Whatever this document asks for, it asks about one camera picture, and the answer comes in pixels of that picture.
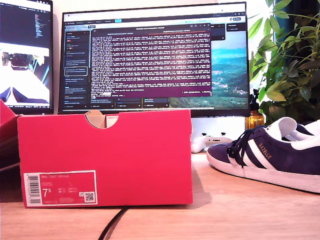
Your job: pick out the red Nike shoebox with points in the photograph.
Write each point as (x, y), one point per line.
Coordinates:
(112, 160)

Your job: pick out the blue suede Gazelle shoe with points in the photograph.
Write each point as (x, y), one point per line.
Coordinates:
(287, 160)
(311, 127)

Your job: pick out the white game controller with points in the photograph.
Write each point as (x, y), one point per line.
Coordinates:
(212, 142)

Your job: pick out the wide black computer monitor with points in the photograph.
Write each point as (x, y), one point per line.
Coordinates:
(155, 62)

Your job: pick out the brown cardboard insert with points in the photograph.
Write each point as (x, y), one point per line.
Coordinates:
(96, 118)

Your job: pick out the amber pump bottle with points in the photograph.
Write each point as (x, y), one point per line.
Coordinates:
(255, 120)

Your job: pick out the green leafy houseplant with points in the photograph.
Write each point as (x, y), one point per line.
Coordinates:
(287, 75)

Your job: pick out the black monitor showing camera feed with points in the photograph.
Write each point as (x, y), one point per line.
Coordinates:
(25, 62)

